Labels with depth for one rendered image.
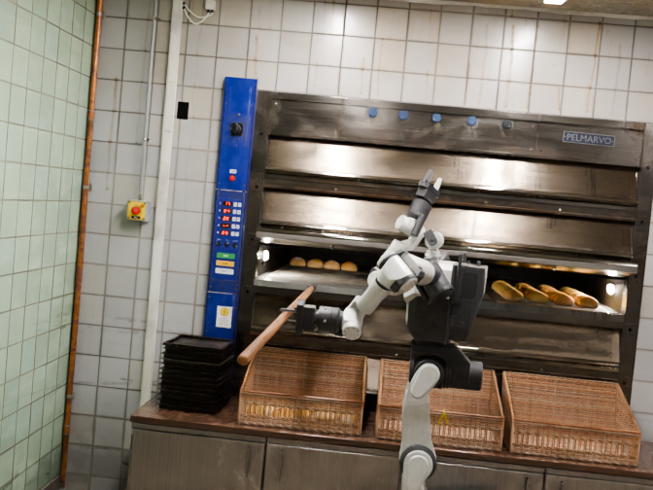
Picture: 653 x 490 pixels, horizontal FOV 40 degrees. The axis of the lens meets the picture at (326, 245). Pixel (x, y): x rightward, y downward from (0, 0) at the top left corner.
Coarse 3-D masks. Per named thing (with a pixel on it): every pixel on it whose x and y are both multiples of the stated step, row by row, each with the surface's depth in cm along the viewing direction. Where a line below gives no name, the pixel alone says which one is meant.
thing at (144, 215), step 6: (132, 204) 434; (138, 204) 434; (144, 204) 434; (150, 204) 439; (144, 210) 434; (150, 210) 440; (126, 216) 435; (132, 216) 435; (138, 216) 434; (144, 216) 434
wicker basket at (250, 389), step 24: (264, 360) 436; (312, 360) 435; (336, 360) 435; (360, 360) 435; (264, 384) 434; (288, 384) 433; (312, 384) 433; (336, 384) 433; (360, 384) 433; (240, 408) 392; (312, 408) 391; (360, 408) 390; (336, 432) 390; (360, 432) 390
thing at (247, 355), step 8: (312, 288) 395; (304, 296) 364; (296, 304) 337; (288, 312) 313; (280, 320) 294; (272, 328) 277; (264, 336) 260; (256, 344) 246; (248, 352) 234; (256, 352) 242; (240, 360) 229; (248, 360) 230
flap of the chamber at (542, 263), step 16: (272, 240) 432; (288, 240) 426; (304, 240) 422; (320, 240) 422; (336, 240) 421; (352, 240) 421; (416, 256) 435; (448, 256) 422; (480, 256) 417; (496, 256) 416; (512, 256) 416; (592, 272) 428; (608, 272) 421; (624, 272) 416
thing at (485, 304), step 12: (276, 288) 439; (492, 300) 436; (528, 312) 431; (540, 312) 431; (552, 312) 430; (564, 312) 430; (576, 312) 430; (588, 312) 429; (600, 312) 429; (612, 312) 433
